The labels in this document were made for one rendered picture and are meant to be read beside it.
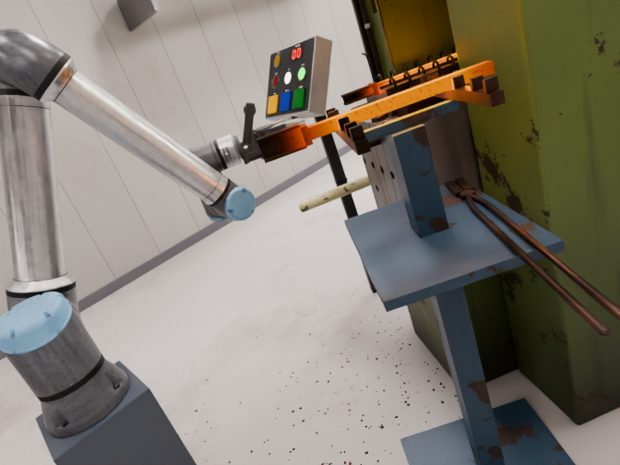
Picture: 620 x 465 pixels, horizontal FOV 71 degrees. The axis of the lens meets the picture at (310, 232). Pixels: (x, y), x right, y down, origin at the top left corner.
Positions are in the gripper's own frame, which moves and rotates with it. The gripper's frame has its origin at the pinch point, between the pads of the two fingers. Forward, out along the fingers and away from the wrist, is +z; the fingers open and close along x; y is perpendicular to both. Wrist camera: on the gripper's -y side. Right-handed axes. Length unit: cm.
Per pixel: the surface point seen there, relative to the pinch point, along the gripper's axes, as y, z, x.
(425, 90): -3, 15, 55
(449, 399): 100, 14, 23
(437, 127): 12.2, 30.4, 22.7
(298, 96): -2.2, 8.6, -43.1
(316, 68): -9.4, 18.0, -39.9
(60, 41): -79, -110, -232
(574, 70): 4, 49, 49
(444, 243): 23, 10, 61
